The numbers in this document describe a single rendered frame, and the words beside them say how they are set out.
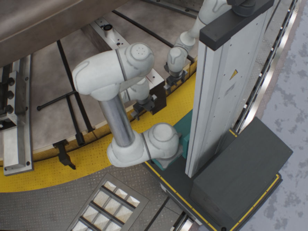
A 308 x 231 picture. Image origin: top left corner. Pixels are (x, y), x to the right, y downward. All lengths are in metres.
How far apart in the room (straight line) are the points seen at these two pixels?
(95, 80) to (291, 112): 2.21
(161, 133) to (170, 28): 1.56
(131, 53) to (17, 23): 1.31
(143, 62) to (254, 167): 0.92
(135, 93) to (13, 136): 1.26
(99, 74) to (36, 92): 1.75
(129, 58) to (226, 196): 0.91
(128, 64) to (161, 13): 2.02
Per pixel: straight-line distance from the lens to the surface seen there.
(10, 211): 2.82
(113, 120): 1.24
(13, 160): 2.35
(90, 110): 2.39
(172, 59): 1.65
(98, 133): 2.51
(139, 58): 0.99
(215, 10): 1.25
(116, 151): 1.45
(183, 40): 1.73
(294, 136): 2.78
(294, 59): 3.31
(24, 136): 2.49
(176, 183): 2.06
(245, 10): 0.82
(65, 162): 2.33
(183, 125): 1.77
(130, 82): 1.33
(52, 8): 2.10
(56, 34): 2.17
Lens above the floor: 2.34
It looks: 64 degrees down
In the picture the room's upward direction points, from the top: 8 degrees counter-clockwise
